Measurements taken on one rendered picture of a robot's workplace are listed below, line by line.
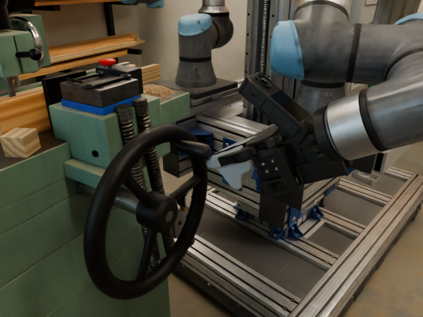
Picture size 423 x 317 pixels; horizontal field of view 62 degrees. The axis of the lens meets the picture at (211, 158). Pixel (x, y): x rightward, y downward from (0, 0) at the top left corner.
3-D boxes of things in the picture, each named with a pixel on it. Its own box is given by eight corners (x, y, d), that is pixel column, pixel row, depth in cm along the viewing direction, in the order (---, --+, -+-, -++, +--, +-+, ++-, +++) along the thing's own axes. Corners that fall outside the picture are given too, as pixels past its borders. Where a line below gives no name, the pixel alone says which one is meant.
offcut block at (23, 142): (20, 146, 59) (15, 127, 58) (41, 147, 59) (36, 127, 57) (4, 156, 56) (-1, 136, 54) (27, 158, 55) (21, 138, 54)
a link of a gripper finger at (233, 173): (211, 199, 55) (259, 187, 49) (193, 165, 54) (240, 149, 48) (221, 189, 58) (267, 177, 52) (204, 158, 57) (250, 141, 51)
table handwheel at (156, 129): (193, 280, 70) (77, 334, 45) (119, 246, 79) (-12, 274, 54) (228, 139, 69) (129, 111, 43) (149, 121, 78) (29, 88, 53)
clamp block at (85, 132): (109, 172, 58) (101, 119, 54) (55, 153, 64) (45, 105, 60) (165, 141, 69) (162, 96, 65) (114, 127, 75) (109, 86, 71)
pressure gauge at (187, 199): (186, 219, 89) (184, 192, 86) (174, 214, 91) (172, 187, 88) (199, 207, 94) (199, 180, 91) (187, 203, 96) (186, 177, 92)
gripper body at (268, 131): (261, 199, 49) (345, 181, 41) (234, 145, 48) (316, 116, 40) (281, 176, 55) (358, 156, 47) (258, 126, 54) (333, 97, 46)
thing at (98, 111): (103, 116, 55) (98, 81, 53) (57, 105, 60) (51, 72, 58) (157, 95, 65) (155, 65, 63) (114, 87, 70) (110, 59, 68)
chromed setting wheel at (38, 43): (41, 77, 79) (28, 17, 73) (8, 71, 84) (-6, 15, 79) (52, 75, 81) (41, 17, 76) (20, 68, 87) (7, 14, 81)
